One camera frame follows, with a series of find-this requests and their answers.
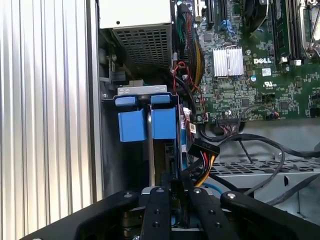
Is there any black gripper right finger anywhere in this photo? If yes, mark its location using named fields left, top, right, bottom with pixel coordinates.
left=188, top=187, right=320, bottom=240

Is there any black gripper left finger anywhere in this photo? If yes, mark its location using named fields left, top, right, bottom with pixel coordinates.
left=18, top=186, right=173, bottom=240

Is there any yellow red black power wire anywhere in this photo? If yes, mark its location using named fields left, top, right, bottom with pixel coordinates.
left=170, top=138, right=221, bottom=210

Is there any hard disk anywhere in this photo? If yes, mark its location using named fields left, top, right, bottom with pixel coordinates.
left=148, top=94, right=182, bottom=191
left=114, top=96, right=146, bottom=143

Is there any metal disk bay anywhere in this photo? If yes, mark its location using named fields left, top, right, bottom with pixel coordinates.
left=99, top=84, right=182, bottom=198

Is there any perforated metal drive cage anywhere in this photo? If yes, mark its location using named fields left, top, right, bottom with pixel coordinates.
left=212, top=157, right=320, bottom=218

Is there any open grey PC case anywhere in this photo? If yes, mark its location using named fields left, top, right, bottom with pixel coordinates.
left=86, top=0, right=320, bottom=218

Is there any green Dell motherboard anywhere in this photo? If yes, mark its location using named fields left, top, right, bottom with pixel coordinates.
left=172, top=0, right=320, bottom=126

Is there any silver finned chipset heatsink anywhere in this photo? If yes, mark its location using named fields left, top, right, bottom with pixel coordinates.
left=212, top=47, right=245, bottom=77

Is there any grey power supply unit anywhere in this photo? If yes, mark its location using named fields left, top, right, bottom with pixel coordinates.
left=98, top=0, right=173, bottom=73

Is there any black expansion slot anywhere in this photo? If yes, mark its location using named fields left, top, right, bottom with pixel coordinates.
left=205, top=0, right=216, bottom=29

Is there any white expansion slot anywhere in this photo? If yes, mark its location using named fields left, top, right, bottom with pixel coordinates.
left=194, top=0, right=204, bottom=16

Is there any thin metal locking lever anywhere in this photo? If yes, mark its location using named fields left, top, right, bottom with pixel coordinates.
left=307, top=12, right=320, bottom=52

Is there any CPU socket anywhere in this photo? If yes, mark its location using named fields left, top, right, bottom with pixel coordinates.
left=301, top=0, right=320, bottom=60

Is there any light blue data wire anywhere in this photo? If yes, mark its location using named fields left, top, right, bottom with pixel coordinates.
left=199, top=182, right=227, bottom=200

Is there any thick black looped cable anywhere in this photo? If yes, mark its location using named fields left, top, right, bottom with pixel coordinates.
left=198, top=124, right=320, bottom=205

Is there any braided supply wire bundle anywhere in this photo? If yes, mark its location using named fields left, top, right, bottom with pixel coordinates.
left=175, top=3, right=205, bottom=95

